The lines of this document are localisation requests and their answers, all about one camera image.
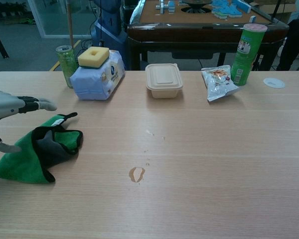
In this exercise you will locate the silver snack bag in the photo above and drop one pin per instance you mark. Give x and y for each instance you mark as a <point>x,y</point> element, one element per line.
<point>219,83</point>

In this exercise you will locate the brown liquid spill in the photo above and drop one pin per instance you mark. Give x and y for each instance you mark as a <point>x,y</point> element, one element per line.
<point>137,173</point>

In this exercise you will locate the green drink can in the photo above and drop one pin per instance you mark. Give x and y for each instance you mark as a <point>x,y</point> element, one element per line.
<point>66,66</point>

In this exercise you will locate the blue machine stand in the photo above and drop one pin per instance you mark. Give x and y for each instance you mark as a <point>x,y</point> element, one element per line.
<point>109,27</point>

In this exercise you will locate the green microfiber cloth black trim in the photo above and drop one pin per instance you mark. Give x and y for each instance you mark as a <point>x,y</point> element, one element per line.
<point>25,159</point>

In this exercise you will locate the dark wooden mahjong table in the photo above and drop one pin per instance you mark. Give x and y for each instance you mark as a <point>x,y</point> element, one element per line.
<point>204,32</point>

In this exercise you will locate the black garment on chair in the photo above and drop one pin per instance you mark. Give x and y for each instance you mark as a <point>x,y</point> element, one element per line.
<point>295,44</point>

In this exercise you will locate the blue mahjong tile pile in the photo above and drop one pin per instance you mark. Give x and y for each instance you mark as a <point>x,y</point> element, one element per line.
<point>226,8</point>

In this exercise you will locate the wet wipes pack white blue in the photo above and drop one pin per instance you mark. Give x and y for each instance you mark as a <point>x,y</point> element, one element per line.
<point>99,79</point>

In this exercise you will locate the left robot hand grey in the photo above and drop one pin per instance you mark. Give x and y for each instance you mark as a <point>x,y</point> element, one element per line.
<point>5,103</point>

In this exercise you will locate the black round mahjong table centre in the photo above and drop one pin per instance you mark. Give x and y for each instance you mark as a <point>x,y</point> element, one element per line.
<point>196,4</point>

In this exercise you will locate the yellow green sponge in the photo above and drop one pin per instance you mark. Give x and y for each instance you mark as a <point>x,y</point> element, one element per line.
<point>93,58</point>

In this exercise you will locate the wooden pole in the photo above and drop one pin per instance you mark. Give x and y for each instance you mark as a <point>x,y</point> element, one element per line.
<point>70,22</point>

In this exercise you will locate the green chips tube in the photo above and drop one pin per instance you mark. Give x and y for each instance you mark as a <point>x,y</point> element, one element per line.
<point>245,54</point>

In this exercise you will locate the beige lidded food container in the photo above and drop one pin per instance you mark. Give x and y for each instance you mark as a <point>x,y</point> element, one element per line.
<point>164,79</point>

